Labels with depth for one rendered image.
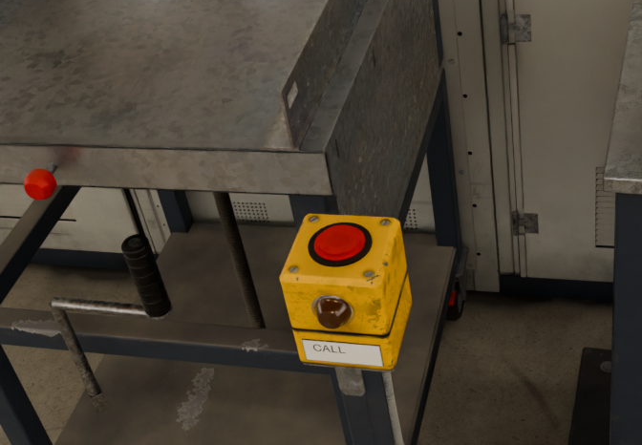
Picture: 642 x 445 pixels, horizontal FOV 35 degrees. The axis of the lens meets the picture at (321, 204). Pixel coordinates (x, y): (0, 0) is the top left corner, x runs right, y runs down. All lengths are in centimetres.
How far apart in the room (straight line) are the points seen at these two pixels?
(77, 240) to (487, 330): 89
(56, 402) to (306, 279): 132
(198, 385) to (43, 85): 69
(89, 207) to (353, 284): 144
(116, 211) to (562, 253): 90
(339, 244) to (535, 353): 116
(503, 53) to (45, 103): 80
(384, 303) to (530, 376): 112
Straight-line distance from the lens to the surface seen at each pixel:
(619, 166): 108
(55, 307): 124
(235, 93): 109
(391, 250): 77
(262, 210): 200
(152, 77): 116
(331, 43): 110
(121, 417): 172
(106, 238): 219
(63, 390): 206
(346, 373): 86
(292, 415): 163
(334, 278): 75
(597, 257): 190
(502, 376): 187
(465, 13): 165
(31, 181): 109
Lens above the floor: 141
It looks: 38 degrees down
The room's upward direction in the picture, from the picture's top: 12 degrees counter-clockwise
